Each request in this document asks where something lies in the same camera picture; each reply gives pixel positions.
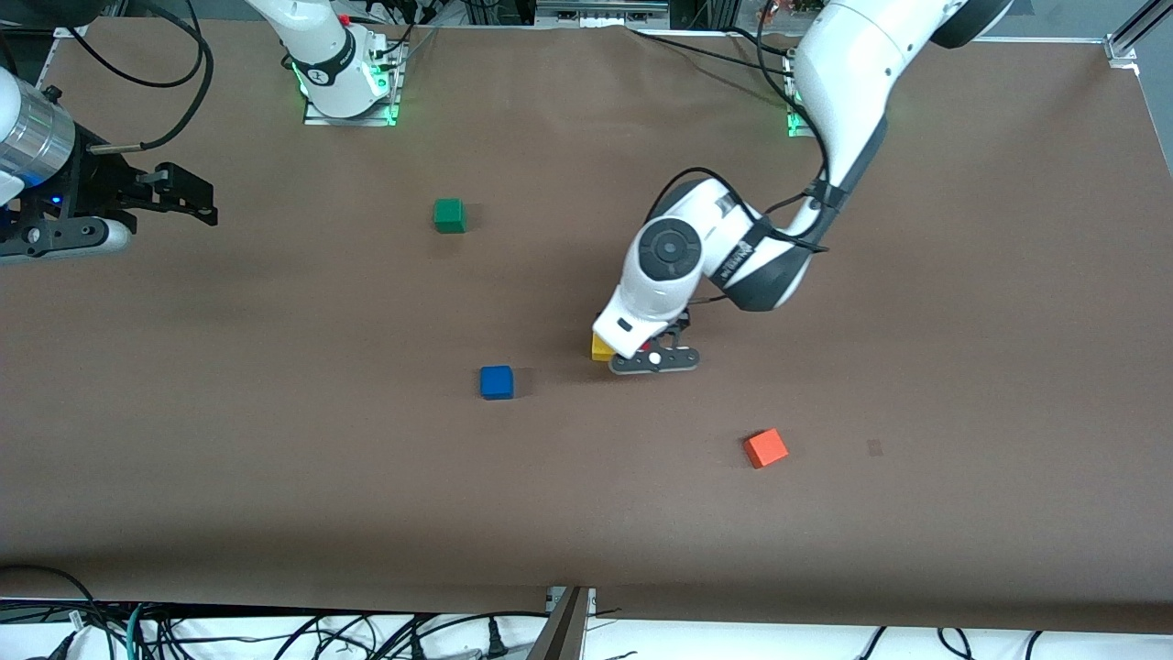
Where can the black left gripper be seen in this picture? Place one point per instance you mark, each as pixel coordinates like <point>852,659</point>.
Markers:
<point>683,324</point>

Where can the blue cube block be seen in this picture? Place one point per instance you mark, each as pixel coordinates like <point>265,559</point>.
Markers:
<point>497,382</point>

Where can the green cube block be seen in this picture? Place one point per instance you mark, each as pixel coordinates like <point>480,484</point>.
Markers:
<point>449,215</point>

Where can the grey switch box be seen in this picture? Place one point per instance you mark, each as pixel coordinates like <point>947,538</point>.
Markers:
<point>600,11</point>

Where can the aluminium frame profile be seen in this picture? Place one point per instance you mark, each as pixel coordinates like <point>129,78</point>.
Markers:
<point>69,30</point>
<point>1123,44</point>

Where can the black power plug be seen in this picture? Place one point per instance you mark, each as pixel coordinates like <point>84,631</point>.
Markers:
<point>496,642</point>

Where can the grey support beam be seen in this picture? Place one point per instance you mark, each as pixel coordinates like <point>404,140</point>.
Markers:
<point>559,639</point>

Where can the small metal bracket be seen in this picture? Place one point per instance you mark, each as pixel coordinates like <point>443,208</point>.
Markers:
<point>554,600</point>

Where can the paper table cover sheet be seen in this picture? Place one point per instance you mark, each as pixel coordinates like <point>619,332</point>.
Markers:
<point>641,513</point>

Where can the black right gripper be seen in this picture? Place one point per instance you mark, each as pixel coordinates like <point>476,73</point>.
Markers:
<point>94,180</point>

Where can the yellow cube block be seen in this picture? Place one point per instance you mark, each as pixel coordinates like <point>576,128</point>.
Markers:
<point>600,348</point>

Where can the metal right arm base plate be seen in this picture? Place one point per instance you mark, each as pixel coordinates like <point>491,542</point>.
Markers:
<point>316,117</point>

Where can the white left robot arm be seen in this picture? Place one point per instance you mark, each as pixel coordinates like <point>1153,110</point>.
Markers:
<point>843,73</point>

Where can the orange cube block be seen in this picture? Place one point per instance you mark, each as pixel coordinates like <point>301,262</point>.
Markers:
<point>766,448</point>

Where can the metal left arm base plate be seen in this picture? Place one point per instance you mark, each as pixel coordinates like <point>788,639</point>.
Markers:
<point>794,130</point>

